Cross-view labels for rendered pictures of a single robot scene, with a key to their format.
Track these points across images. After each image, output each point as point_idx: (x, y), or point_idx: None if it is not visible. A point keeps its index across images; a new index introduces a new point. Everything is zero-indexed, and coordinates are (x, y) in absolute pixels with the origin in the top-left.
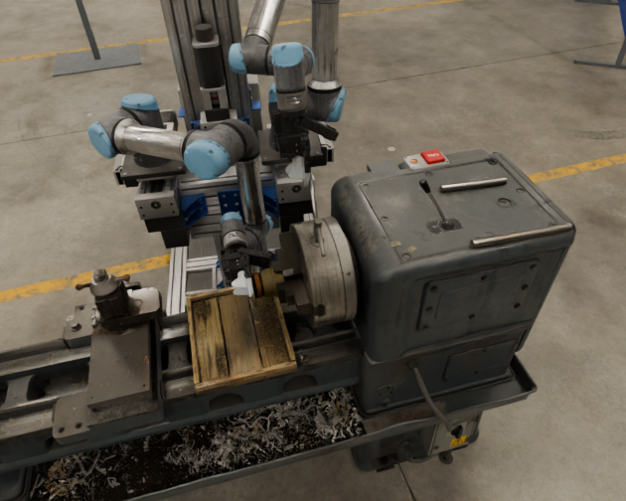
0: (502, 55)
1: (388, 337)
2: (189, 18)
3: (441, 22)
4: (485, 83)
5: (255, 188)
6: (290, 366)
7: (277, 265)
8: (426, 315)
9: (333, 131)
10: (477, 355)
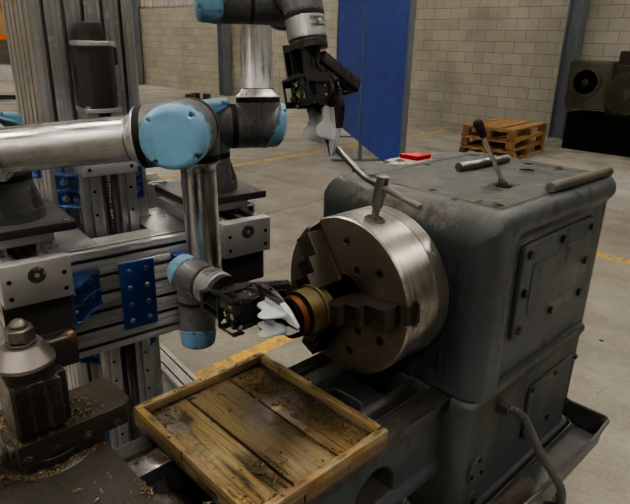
0: (294, 201)
1: (492, 346)
2: (61, 17)
3: None
4: (293, 223)
5: (215, 213)
6: (381, 436)
7: (316, 279)
8: (520, 306)
9: (356, 77)
10: (548, 383)
